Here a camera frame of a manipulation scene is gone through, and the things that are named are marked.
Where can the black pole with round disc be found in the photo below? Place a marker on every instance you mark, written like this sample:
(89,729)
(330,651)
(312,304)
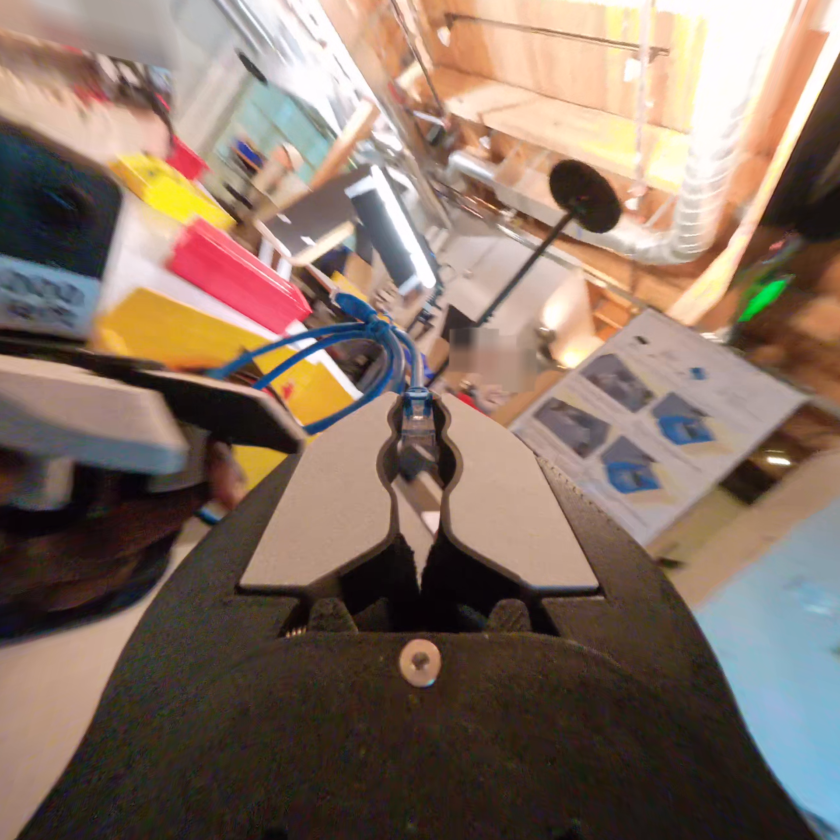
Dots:
(584,193)

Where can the red plastic bin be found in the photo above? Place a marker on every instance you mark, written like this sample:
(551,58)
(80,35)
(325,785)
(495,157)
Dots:
(187,161)
(229,275)

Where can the wooden poster board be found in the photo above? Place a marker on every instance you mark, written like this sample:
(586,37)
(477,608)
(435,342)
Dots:
(315,210)

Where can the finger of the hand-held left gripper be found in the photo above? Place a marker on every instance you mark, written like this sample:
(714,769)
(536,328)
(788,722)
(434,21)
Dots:
(249,413)
(85,413)

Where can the instruction poster board with stand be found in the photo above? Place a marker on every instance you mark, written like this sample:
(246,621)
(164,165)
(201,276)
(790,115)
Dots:
(722,394)

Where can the green exit sign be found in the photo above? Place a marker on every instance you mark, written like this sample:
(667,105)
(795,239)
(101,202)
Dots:
(761,298)

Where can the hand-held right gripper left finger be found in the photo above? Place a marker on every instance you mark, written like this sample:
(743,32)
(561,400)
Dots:
(315,512)

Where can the ceiling light strip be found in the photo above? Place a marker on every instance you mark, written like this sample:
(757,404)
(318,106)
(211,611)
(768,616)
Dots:
(754,210)

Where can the yellow plastic bin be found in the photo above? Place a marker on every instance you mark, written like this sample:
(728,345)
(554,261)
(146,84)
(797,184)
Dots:
(164,328)
(164,190)

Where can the silver ventilation duct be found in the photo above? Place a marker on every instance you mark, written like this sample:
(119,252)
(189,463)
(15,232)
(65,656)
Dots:
(695,216)

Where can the LED light panel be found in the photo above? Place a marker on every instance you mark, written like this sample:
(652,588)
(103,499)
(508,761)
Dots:
(387,229)

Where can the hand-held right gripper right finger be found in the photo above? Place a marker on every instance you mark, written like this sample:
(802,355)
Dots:
(518,518)

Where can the black ceiling speaker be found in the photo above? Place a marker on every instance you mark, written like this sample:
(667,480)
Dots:
(814,210)

